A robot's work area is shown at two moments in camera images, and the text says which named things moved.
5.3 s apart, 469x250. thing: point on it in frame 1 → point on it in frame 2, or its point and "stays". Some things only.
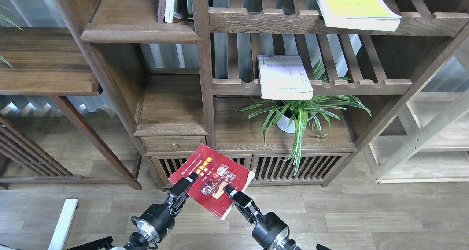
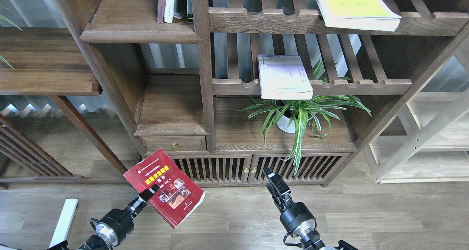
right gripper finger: [242, 199] → [279, 185]
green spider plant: [301, 114] stays
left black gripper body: [154, 224] → [114, 226]
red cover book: [215, 170] → [177, 197]
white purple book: [284, 77] stays
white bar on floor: [59, 236] stays
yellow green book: [356, 7] stays
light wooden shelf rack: [428, 141] stays
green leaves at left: [1, 58] stays
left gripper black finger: [178, 193] → [135, 207]
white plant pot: [283, 123] stays
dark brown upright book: [161, 4] stays
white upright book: [169, 4] stays
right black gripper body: [270, 229] → [297, 219]
